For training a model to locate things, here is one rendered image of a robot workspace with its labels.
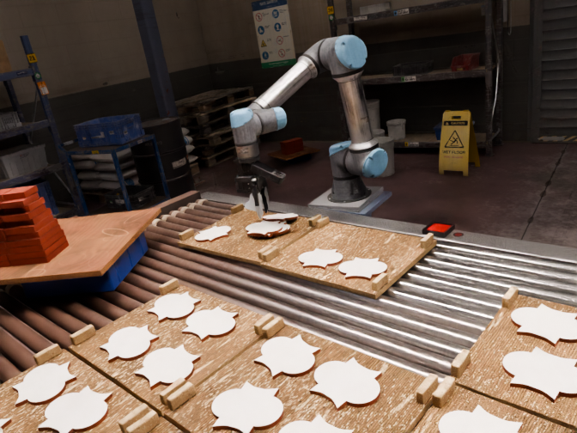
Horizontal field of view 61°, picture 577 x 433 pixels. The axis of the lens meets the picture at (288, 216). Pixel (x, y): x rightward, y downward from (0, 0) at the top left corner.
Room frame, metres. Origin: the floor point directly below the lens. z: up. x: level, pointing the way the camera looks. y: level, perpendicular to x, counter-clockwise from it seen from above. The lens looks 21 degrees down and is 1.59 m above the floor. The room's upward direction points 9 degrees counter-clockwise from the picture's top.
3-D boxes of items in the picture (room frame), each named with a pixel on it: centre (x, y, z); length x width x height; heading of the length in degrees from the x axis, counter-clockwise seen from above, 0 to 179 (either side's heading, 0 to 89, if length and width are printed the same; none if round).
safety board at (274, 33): (7.29, -0.20, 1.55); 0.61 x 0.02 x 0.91; 53
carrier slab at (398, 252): (1.35, -0.16, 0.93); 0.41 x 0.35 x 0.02; 46
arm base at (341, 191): (1.98, -0.27, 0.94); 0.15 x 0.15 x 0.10
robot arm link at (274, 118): (1.67, 0.02, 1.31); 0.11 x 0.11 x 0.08; 32
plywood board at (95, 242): (1.55, 0.76, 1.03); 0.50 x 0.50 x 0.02; 81
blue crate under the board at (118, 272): (1.53, 0.69, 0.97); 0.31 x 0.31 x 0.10; 81
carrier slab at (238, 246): (1.64, 0.14, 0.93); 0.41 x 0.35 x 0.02; 48
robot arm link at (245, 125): (1.60, 0.10, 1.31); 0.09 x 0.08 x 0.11; 122
